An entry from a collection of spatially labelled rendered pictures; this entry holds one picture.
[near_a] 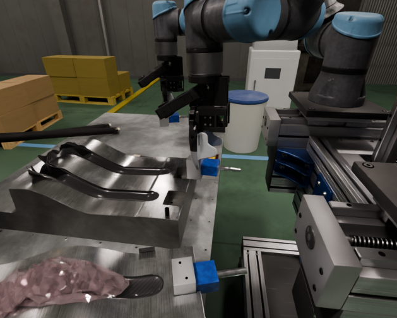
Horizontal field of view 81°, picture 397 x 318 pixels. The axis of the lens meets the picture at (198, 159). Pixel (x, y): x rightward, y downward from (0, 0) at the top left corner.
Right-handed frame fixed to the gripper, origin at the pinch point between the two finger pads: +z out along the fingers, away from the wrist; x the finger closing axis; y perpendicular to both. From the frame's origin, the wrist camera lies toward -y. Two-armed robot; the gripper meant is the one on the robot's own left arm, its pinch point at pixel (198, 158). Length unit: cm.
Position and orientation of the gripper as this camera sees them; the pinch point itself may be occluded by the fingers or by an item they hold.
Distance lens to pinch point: 58.5
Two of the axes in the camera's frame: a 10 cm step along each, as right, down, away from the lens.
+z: 0.3, 9.0, 4.4
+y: 9.7, 0.8, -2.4
